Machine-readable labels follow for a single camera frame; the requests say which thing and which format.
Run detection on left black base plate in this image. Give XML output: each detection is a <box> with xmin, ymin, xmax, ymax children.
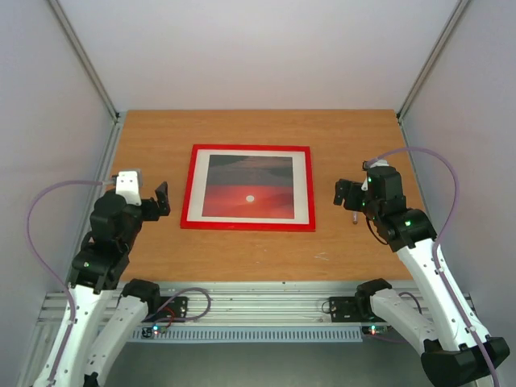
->
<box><xmin>144</xmin><ymin>296</ymin><xmax>189</xmax><ymax>323</ymax></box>

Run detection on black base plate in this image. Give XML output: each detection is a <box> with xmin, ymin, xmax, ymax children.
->
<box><xmin>144</xmin><ymin>296</ymin><xmax>189</xmax><ymax>323</ymax></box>
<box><xmin>321</xmin><ymin>297</ymin><xmax>363</xmax><ymax>323</ymax></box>

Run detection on left aluminium corner post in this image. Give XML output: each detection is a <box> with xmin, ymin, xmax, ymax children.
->
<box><xmin>47</xmin><ymin>0</ymin><xmax>121</xmax><ymax>122</ymax></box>

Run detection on purple cable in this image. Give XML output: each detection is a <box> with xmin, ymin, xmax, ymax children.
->
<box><xmin>372</xmin><ymin>146</ymin><xmax>503</xmax><ymax>387</ymax></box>
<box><xmin>26</xmin><ymin>179</ymin><xmax>118</xmax><ymax>384</ymax></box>

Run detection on right aluminium corner post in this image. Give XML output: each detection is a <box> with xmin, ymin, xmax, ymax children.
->
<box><xmin>397</xmin><ymin>0</ymin><xmax>472</xmax><ymax>124</ymax></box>

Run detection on sunset photo with white mat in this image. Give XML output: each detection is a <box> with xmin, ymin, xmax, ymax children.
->
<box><xmin>189</xmin><ymin>148</ymin><xmax>311</xmax><ymax>225</ymax></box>

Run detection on aluminium rail base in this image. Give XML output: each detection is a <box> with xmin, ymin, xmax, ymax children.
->
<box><xmin>15</xmin><ymin>281</ymin><xmax>481</xmax><ymax>387</ymax></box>

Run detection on red picture frame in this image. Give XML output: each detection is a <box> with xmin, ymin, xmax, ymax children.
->
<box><xmin>179</xmin><ymin>144</ymin><xmax>318</xmax><ymax>234</ymax></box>

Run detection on grey slotted cable duct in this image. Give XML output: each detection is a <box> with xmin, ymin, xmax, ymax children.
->
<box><xmin>128</xmin><ymin>326</ymin><xmax>363</xmax><ymax>344</ymax></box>

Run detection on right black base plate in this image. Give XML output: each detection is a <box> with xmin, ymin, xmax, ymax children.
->
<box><xmin>321</xmin><ymin>297</ymin><xmax>363</xmax><ymax>323</ymax></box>

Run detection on aluminium corner post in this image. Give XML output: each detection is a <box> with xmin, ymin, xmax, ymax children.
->
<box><xmin>397</xmin><ymin>0</ymin><xmax>472</xmax><ymax>124</ymax></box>
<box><xmin>47</xmin><ymin>0</ymin><xmax>121</xmax><ymax>122</ymax></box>

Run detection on circuit board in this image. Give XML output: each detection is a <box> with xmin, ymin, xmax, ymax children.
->
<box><xmin>362</xmin><ymin>324</ymin><xmax>392</xmax><ymax>335</ymax></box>
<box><xmin>140</xmin><ymin>325</ymin><xmax>168</xmax><ymax>339</ymax></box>

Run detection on left circuit board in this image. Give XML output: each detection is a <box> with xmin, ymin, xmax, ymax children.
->
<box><xmin>140</xmin><ymin>325</ymin><xmax>168</xmax><ymax>339</ymax></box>

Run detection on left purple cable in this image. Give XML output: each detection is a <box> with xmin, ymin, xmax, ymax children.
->
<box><xmin>26</xmin><ymin>179</ymin><xmax>118</xmax><ymax>384</ymax></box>

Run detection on right circuit board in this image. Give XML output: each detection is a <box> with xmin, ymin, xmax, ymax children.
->
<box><xmin>362</xmin><ymin>324</ymin><xmax>392</xmax><ymax>335</ymax></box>

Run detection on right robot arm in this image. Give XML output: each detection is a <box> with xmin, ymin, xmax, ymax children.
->
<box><xmin>334</xmin><ymin>164</ymin><xmax>510</xmax><ymax>386</ymax></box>

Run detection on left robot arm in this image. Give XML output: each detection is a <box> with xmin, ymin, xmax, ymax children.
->
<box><xmin>34</xmin><ymin>175</ymin><xmax>170</xmax><ymax>386</ymax></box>

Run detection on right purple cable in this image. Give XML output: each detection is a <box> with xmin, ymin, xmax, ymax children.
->
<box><xmin>372</xmin><ymin>146</ymin><xmax>503</xmax><ymax>387</ymax></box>

